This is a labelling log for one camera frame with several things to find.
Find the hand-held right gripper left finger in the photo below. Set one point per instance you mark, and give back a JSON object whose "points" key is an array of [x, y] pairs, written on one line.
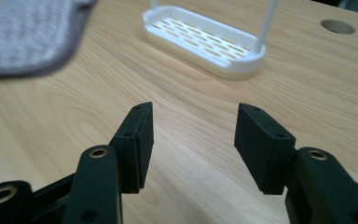
{"points": [[133, 149]]}

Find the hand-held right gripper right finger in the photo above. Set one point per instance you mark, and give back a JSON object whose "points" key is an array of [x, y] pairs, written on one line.
{"points": [[267, 149]]}

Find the white slotted rack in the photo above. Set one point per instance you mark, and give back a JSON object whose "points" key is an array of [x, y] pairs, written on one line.
{"points": [[202, 39]]}

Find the grey cloth with dark border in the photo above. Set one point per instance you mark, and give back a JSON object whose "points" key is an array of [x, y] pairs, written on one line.
{"points": [[24, 34]]}

